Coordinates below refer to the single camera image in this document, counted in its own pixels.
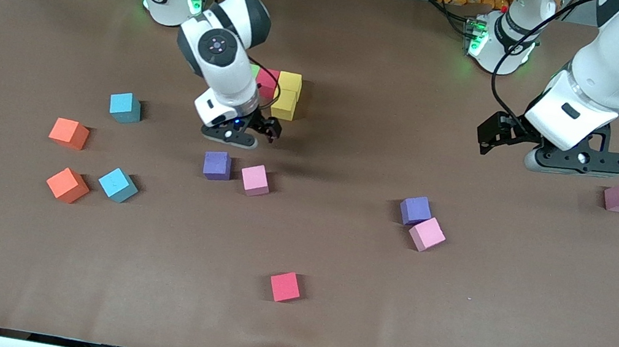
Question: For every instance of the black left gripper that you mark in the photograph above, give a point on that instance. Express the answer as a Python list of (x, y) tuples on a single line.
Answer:
[(506, 130)]

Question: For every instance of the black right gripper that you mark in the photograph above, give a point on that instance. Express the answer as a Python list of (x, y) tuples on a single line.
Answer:
[(262, 123)]

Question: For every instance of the yellow foam cube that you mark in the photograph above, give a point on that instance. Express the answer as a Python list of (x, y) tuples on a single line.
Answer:
[(290, 81), (285, 105)]

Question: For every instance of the red foam cube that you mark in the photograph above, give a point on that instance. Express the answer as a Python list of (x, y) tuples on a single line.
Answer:
[(267, 81), (285, 286)]

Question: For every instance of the green foam cube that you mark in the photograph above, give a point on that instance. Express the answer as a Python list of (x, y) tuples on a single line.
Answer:
[(254, 71)]

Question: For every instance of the purple foam cube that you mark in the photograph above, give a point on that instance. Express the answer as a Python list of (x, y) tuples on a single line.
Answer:
[(415, 210), (217, 165)]

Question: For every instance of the blue foam cube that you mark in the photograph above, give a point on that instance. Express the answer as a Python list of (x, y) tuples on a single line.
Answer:
[(125, 107), (118, 185)]

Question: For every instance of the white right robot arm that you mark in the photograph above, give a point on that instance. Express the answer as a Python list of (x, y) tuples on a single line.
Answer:
[(217, 47)]

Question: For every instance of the brown table cover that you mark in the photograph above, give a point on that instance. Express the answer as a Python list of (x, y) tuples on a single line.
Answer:
[(449, 313)]

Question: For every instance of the orange foam cube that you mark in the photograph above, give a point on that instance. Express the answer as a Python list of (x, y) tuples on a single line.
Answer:
[(68, 185), (69, 133)]

